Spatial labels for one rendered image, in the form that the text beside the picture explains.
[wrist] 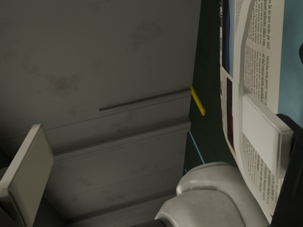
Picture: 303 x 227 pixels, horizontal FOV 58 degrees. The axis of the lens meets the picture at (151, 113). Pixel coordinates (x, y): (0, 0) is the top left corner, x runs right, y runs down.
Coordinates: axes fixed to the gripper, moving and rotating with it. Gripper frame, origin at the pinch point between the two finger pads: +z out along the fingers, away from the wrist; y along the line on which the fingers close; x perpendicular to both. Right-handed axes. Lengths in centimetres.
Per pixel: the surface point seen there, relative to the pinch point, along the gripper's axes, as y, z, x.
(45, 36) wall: -79, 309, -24
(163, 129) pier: 49, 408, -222
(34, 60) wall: -102, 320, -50
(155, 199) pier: 18, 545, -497
